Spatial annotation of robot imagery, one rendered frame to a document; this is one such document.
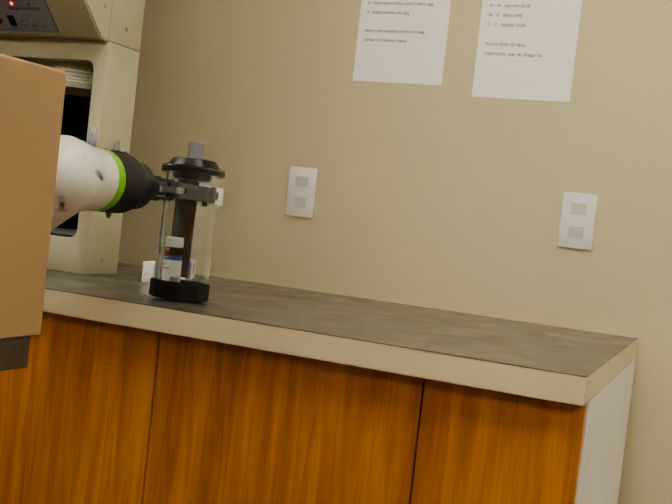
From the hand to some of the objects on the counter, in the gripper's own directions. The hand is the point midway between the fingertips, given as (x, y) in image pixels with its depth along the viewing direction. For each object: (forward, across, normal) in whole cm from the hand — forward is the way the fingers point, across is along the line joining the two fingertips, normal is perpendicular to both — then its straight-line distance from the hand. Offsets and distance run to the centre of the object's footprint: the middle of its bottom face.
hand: (189, 193), depth 168 cm
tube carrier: (0, 0, +17) cm, 17 cm away
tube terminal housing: (+30, +48, +18) cm, 60 cm away
